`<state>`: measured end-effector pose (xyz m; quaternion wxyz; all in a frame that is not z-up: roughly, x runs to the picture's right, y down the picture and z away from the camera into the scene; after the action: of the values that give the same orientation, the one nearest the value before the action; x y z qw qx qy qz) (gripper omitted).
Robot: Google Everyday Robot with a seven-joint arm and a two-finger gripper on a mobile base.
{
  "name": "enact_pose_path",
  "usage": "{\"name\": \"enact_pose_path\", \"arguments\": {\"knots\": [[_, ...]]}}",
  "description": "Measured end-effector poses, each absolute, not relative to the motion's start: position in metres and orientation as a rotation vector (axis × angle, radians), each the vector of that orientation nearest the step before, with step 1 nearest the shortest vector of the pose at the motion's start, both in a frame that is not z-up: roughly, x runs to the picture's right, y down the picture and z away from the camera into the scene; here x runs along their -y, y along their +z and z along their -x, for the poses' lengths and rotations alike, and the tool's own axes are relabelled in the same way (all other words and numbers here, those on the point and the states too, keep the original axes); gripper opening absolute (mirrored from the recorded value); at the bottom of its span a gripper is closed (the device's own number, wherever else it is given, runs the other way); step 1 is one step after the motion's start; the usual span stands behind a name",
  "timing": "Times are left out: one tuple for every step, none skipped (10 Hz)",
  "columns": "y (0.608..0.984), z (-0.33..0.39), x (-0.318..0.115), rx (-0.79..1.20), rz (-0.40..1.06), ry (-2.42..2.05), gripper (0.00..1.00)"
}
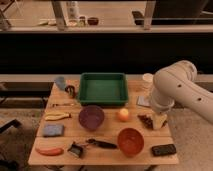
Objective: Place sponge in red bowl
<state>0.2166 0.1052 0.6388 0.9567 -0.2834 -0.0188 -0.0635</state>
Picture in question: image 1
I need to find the purple bowl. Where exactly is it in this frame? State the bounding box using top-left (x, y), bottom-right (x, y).
top-left (78, 105), bottom-right (105, 131)

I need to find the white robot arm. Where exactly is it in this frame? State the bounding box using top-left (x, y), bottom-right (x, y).
top-left (149, 60), bottom-right (213, 130)

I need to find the black binder clip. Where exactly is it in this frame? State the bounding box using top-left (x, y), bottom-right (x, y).
top-left (65, 85), bottom-right (76, 98)

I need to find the blue cup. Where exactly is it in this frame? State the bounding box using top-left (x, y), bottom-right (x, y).
top-left (54, 76), bottom-right (66, 91)

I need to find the white bottle on shelf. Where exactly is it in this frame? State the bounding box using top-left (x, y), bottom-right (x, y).
top-left (66, 1), bottom-right (79, 21)

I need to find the blue sponge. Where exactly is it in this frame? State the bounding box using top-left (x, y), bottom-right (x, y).
top-left (43, 124), bottom-right (64, 137)

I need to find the small metal tool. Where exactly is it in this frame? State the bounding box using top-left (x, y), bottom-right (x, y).
top-left (51, 103), bottom-right (75, 107)

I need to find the white cup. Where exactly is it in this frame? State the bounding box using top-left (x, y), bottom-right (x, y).
top-left (142, 73), bottom-right (153, 88)

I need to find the grey card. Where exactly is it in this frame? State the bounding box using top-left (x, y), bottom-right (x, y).
top-left (137, 96), bottom-right (150, 107)

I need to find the red chili pepper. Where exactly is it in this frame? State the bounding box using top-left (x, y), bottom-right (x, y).
top-left (35, 148), bottom-right (64, 156)

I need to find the dark red bowl on shelf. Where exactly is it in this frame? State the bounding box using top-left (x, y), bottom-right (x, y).
top-left (87, 17), bottom-right (99, 26)

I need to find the green plastic tray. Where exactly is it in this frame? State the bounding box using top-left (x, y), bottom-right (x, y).
top-left (78, 73), bottom-right (129, 106)

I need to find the black phone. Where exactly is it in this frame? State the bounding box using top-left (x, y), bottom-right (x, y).
top-left (151, 144), bottom-right (176, 156)

